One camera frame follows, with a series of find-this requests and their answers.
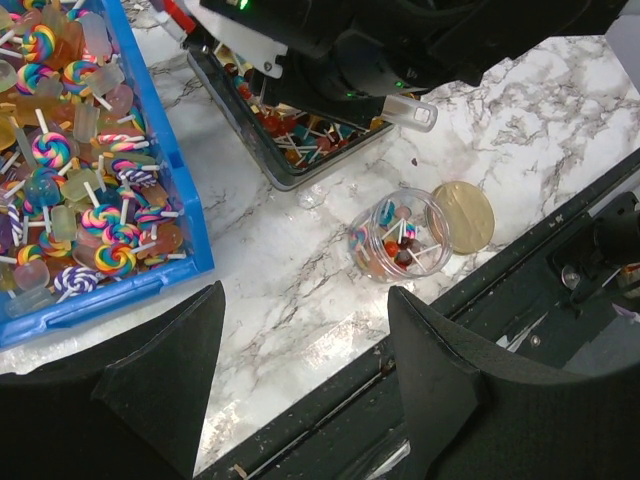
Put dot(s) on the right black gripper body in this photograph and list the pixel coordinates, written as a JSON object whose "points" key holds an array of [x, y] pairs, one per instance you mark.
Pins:
{"points": [[345, 57]]}

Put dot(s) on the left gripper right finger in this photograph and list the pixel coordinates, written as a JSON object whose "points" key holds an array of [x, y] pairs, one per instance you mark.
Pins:
{"points": [[475, 410]]}

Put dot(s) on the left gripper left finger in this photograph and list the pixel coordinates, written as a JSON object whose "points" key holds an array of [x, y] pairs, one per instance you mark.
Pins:
{"points": [[131, 407]]}

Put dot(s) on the clear plastic scoop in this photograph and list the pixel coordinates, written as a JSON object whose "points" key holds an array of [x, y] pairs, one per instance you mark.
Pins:
{"points": [[409, 113]]}

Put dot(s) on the square tin of lollipops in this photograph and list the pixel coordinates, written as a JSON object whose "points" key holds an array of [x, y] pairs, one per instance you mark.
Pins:
{"points": [[290, 146]]}

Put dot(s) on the clear glass jar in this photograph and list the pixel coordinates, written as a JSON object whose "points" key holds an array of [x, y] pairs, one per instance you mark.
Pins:
{"points": [[404, 236]]}

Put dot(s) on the blue plastic candy bin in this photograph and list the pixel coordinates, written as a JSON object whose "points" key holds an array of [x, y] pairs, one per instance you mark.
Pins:
{"points": [[99, 211]]}

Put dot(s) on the gold jar lid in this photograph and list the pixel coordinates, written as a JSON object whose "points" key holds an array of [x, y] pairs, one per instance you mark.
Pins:
{"points": [[469, 215]]}

